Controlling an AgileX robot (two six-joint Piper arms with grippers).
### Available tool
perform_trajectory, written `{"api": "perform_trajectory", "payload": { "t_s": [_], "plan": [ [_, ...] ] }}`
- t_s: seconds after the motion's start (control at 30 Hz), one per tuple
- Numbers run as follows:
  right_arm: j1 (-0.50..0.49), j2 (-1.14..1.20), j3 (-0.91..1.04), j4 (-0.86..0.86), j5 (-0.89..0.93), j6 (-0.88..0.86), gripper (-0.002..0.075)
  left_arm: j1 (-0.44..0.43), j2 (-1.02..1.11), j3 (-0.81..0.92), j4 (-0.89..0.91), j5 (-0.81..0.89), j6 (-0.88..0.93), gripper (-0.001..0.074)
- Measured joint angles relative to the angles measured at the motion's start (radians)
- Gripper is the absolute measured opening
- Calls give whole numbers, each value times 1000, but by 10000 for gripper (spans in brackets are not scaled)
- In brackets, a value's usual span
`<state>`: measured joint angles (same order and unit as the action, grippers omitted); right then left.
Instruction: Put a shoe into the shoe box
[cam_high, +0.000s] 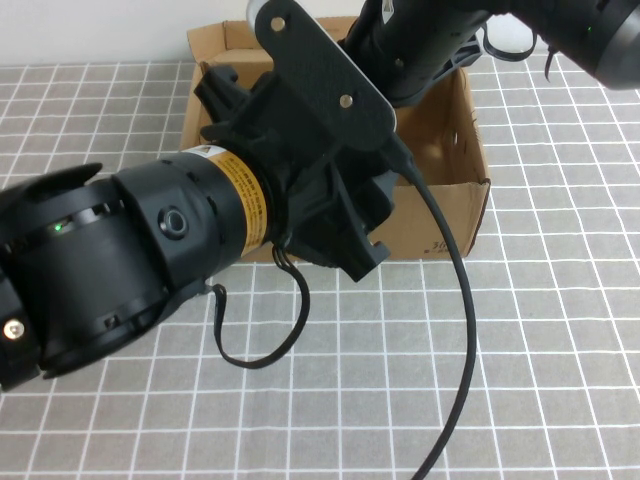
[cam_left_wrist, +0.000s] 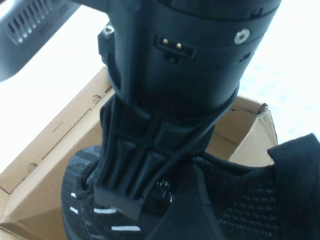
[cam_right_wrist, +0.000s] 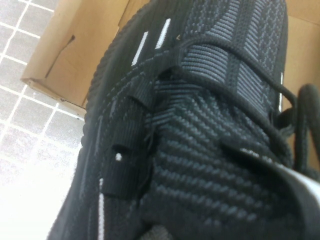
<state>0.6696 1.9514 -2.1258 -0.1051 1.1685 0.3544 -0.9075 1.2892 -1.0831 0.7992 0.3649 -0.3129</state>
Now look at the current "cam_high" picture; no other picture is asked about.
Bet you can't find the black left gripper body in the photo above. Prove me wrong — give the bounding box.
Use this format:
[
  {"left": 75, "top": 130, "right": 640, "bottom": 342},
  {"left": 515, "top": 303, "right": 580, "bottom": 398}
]
[{"left": 199, "top": 69, "right": 397, "bottom": 274}]

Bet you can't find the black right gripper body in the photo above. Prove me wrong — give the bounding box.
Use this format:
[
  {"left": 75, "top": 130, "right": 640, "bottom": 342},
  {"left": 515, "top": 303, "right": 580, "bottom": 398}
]
[{"left": 387, "top": 33, "right": 485, "bottom": 109}]

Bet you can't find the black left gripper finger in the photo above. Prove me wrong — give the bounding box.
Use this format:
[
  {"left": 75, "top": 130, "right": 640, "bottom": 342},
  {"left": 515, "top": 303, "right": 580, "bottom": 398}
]
[
  {"left": 344, "top": 234, "right": 392, "bottom": 284},
  {"left": 193, "top": 63, "right": 241, "bottom": 121}
]

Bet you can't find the brown cardboard shoe box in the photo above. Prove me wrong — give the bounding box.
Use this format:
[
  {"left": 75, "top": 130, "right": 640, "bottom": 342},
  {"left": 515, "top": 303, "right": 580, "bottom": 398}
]
[{"left": 179, "top": 17, "right": 494, "bottom": 264}]

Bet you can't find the grey grid tablecloth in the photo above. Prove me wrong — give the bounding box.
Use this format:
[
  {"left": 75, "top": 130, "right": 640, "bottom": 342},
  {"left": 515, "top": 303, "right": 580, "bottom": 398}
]
[{"left": 0, "top": 47, "right": 640, "bottom": 480}]

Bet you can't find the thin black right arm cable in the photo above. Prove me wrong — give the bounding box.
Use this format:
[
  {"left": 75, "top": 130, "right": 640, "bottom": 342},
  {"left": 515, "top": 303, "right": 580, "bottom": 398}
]
[{"left": 479, "top": 22, "right": 554, "bottom": 85}]

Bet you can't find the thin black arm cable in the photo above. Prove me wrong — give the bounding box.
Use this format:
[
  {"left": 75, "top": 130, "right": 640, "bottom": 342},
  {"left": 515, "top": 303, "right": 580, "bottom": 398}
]
[
  {"left": 212, "top": 242, "right": 312, "bottom": 372},
  {"left": 479, "top": 22, "right": 554, "bottom": 85}
]

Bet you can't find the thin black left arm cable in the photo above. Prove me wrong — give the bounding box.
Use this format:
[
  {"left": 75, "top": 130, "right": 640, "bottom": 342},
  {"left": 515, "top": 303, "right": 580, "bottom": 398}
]
[{"left": 212, "top": 242, "right": 312, "bottom": 372}]

